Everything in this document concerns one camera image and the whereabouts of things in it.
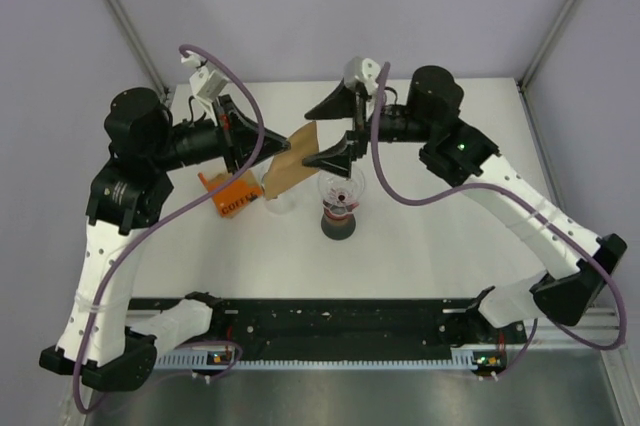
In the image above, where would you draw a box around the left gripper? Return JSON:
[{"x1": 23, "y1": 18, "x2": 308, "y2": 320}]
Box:
[{"x1": 148, "y1": 93, "x2": 289, "y2": 175}]

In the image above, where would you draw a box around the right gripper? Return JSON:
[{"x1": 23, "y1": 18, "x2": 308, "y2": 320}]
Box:
[{"x1": 303, "y1": 75, "x2": 435, "y2": 179}]

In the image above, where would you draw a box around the brown paper coffee filter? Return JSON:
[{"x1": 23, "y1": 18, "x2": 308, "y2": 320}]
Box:
[{"x1": 263, "y1": 121, "x2": 319, "y2": 200}]

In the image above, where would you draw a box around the orange coffee filter box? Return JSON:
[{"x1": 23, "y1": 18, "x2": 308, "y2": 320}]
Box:
[{"x1": 198, "y1": 170, "x2": 263, "y2": 219}]

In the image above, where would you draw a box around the clear glass dripper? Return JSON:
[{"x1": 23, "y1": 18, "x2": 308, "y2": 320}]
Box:
[{"x1": 317, "y1": 168, "x2": 366, "y2": 215}]

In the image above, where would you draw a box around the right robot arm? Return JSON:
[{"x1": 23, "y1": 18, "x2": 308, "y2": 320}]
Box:
[{"x1": 303, "y1": 57, "x2": 627, "y2": 342}]

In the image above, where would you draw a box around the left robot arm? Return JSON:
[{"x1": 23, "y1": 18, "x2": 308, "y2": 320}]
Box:
[{"x1": 39, "y1": 87, "x2": 290, "y2": 393}]

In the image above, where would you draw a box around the clear glass beaker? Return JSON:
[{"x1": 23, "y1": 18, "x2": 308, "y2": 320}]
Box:
[{"x1": 261, "y1": 173, "x2": 297, "y2": 215}]

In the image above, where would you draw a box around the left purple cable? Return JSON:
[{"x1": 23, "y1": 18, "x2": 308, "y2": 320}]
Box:
[{"x1": 72, "y1": 43, "x2": 266, "y2": 415}]

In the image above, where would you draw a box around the purple cable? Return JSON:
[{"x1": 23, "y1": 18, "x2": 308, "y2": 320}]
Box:
[
  {"x1": 367, "y1": 61, "x2": 629, "y2": 382},
  {"x1": 72, "y1": 43, "x2": 266, "y2": 415}
]

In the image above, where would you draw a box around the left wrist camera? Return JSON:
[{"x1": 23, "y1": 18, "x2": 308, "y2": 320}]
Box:
[{"x1": 181, "y1": 54, "x2": 230, "y2": 119}]

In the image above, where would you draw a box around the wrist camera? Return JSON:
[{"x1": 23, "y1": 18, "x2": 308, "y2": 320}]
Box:
[
  {"x1": 343, "y1": 56, "x2": 381, "y2": 97},
  {"x1": 181, "y1": 54, "x2": 230, "y2": 119}
]

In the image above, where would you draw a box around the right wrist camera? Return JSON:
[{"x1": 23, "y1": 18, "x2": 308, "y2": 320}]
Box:
[{"x1": 343, "y1": 56, "x2": 381, "y2": 97}]

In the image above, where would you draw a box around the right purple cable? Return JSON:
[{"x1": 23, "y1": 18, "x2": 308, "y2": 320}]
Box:
[{"x1": 367, "y1": 61, "x2": 629, "y2": 382}]

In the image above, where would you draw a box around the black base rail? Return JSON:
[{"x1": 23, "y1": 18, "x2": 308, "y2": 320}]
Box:
[{"x1": 129, "y1": 297, "x2": 526, "y2": 360}]

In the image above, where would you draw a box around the grey slotted cable duct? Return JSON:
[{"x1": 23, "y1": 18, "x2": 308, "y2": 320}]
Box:
[{"x1": 155, "y1": 350, "x2": 222, "y2": 370}]

